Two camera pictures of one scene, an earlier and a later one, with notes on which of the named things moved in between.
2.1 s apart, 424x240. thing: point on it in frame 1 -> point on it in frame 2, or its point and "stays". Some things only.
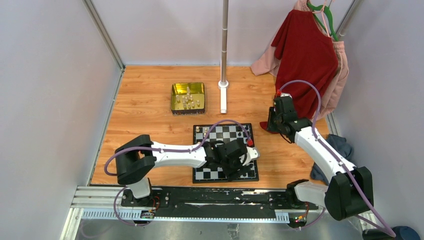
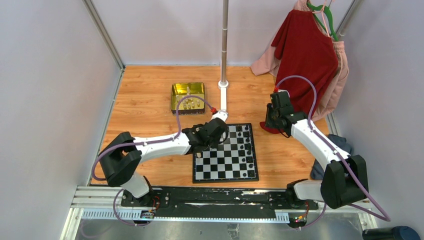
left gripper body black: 230,167 -> 213,144
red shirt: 304,52 stays
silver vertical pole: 225,38 stays
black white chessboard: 224,132 stays
